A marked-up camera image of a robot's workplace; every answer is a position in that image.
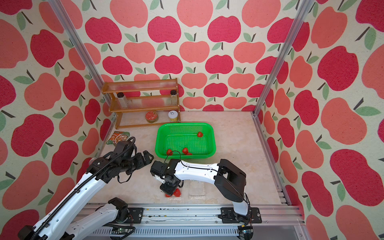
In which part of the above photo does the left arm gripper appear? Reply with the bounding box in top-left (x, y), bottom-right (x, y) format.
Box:
top-left (121, 149), bottom-right (156, 174)

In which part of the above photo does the green plastic basket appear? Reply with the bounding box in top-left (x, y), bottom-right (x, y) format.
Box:
top-left (155, 123), bottom-right (217, 160)

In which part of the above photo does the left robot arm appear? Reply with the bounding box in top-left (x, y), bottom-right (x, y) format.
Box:
top-left (18, 137), bottom-right (154, 240)

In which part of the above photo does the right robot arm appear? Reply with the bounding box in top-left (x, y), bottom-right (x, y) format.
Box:
top-left (151, 159), bottom-right (250, 223)

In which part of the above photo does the right clear clamshell container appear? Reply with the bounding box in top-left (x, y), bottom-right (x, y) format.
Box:
top-left (189, 181), bottom-right (206, 198)

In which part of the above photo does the strawberry front middle basket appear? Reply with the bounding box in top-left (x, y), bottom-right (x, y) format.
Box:
top-left (182, 148), bottom-right (189, 155)

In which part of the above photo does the soup mix packet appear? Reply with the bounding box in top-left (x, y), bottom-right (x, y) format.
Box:
top-left (106, 131), bottom-right (130, 146)

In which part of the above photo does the red gold round tin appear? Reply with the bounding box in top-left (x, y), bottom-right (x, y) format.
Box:
top-left (145, 110), bottom-right (159, 123)

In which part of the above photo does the wooden shelf rack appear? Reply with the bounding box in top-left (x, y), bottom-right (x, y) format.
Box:
top-left (102, 79), bottom-right (181, 129)

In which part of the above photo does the left spice jar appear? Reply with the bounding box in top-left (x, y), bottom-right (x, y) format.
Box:
top-left (117, 92), bottom-right (129, 109)

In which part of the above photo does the spice jar on shelf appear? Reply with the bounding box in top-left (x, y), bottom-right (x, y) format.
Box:
top-left (170, 90), bottom-right (178, 106)

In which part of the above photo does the left aluminium corner post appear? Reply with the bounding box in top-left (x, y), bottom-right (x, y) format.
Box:
top-left (48, 0), bottom-right (111, 107)

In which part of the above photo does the aluminium corner post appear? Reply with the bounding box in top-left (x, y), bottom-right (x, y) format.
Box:
top-left (253, 1), bottom-right (315, 119)
top-left (48, 0), bottom-right (111, 107)

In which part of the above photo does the right aluminium corner post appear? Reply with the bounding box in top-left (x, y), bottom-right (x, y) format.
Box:
top-left (253, 1), bottom-right (315, 119)

